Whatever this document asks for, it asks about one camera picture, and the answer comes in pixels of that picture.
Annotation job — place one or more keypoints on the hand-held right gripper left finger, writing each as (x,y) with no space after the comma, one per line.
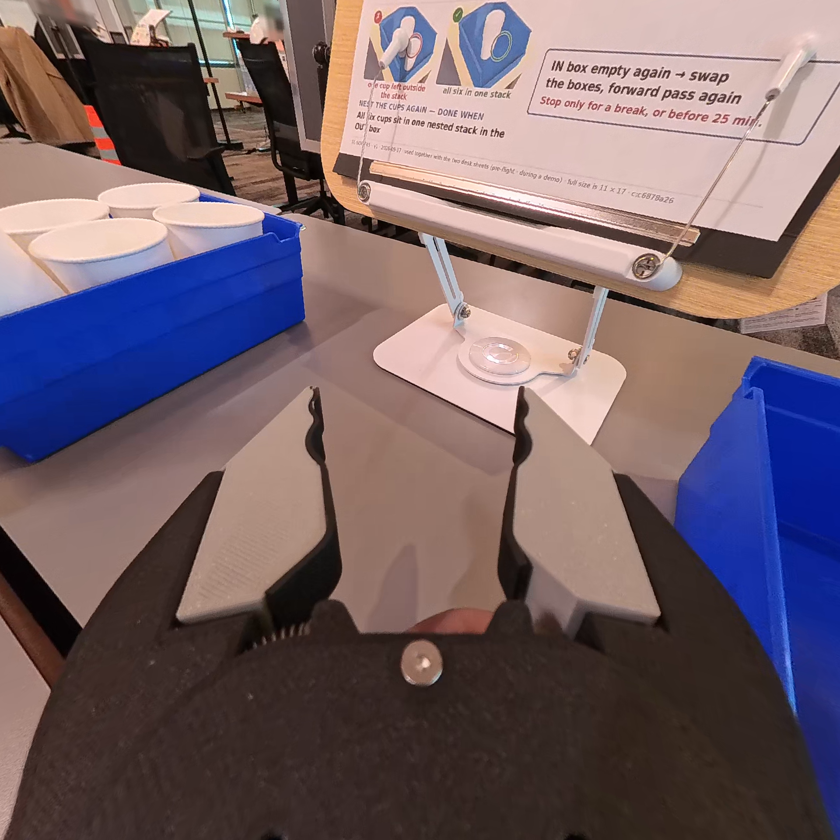
(262,518)

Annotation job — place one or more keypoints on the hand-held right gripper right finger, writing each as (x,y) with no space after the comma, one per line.
(577,525)

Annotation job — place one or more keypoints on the blue plastic bin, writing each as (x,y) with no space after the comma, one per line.
(728,525)
(164,341)

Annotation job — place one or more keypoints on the white paper cup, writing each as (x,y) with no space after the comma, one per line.
(16,279)
(148,197)
(98,253)
(52,214)
(210,226)

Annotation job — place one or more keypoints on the small printed paper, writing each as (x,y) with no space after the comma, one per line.
(787,318)

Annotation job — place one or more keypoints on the white document stand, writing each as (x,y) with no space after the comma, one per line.
(525,223)

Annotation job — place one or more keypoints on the printed instruction sheet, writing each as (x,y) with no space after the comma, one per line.
(623,151)

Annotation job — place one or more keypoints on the black office chair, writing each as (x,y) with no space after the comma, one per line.
(275,98)
(151,98)

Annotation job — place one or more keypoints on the beige coat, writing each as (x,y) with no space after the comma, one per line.
(33,92)

